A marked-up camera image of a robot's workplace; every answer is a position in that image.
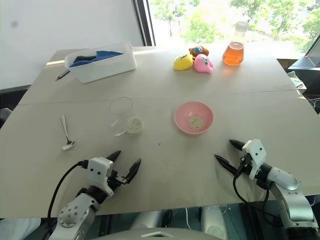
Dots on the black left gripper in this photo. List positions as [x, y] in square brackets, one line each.
[114, 180]

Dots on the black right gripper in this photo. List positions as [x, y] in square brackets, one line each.
[246, 165]

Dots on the clear glass mug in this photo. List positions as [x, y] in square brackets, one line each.
[120, 107]

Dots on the silver metal spoon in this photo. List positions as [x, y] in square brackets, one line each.
[68, 145]

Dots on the pink bowl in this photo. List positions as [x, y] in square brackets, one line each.
[185, 117]

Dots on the white rounded robot cover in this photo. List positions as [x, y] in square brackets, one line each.
[213, 222]
[147, 220]

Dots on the grey robot torso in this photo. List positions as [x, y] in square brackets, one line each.
[160, 235]

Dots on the pink plush toy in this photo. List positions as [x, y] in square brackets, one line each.
[203, 64]

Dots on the white plastic storage box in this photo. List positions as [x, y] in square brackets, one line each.
[107, 67]

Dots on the glass flask with orange liquid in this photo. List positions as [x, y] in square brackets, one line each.
[233, 55]

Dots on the yellow plush toy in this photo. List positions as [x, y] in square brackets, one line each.
[182, 63]

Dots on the dark pen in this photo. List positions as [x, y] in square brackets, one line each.
[62, 75]

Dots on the brown plush toy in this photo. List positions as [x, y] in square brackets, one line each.
[198, 50]

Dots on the blue cloth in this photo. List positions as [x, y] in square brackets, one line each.
[107, 55]

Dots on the dark cloth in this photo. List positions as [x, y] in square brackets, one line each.
[83, 58]

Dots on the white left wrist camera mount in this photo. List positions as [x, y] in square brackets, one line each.
[100, 167]

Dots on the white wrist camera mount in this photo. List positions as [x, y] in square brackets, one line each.
[256, 152]
[100, 167]

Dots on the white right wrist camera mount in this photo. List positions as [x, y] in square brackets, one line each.
[256, 152]

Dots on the black window frame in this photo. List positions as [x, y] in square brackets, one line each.
[147, 25]

